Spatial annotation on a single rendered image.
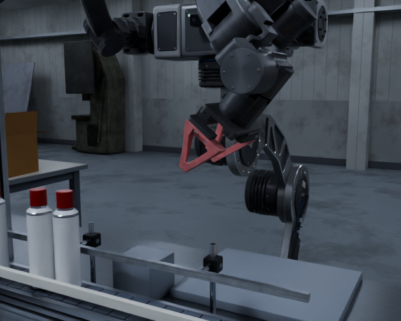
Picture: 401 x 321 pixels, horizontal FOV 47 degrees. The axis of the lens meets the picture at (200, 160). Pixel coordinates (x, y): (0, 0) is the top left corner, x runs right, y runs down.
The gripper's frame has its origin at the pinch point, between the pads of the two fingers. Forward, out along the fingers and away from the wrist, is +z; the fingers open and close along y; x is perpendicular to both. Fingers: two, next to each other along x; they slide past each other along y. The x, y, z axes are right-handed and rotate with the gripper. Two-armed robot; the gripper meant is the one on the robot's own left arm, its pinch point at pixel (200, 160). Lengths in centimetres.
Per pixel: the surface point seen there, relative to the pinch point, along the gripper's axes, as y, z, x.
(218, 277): -5.4, 16.3, 14.0
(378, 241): -338, 99, 73
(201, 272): -5.5, 18.4, 11.3
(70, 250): -1.9, 35.0, -10.3
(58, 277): -0.5, 40.7, -8.6
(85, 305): 1.3, 38.0, -0.1
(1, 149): -18, 47, -50
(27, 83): -699, 502, -635
